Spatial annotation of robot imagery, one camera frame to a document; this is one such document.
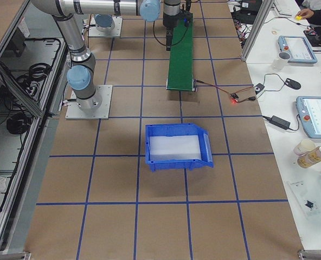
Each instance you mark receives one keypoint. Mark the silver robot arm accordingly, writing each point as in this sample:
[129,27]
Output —
[80,76]
[171,13]

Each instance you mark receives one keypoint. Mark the teach pendant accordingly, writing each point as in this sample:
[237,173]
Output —
[309,109]
[298,48]

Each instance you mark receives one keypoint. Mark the green conveyor belt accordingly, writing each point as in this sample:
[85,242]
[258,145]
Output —
[180,74]

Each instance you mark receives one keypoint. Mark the paper cup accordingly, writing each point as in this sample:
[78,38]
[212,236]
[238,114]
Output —
[304,146]

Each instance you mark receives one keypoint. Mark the beverage can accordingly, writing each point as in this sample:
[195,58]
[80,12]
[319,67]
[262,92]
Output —
[310,158]

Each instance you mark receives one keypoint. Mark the white foam pad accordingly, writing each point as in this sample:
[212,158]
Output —
[179,147]

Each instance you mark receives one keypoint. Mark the aluminium frame post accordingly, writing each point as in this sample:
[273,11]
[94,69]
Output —
[258,23]

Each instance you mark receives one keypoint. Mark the black computer mouse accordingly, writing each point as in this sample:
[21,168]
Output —
[292,84]

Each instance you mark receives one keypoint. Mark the person hand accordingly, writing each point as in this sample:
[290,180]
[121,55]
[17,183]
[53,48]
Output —
[305,13]

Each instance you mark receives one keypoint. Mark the black speed controller knob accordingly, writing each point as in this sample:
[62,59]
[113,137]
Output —
[258,88]

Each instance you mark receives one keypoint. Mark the upper teach pendant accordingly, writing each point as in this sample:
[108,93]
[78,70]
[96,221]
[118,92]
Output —
[298,48]

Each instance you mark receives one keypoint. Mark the lower teach pendant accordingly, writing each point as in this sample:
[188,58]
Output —
[309,109]

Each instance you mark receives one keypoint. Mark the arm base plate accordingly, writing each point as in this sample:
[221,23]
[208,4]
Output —
[97,107]
[104,26]

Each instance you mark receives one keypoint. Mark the white cup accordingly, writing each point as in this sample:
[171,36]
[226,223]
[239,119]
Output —
[281,61]

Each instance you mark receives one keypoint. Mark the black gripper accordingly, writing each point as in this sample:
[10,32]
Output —
[170,23]

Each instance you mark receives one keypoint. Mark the black power adapter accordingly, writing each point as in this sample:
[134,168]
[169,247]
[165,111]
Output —
[279,122]

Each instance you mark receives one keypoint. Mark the blue plastic bin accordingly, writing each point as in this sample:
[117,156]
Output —
[175,130]

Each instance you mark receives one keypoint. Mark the small sensor board red LED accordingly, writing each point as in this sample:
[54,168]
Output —
[234,97]

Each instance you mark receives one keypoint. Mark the clear plastic bag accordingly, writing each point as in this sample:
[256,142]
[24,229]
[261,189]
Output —
[305,199]

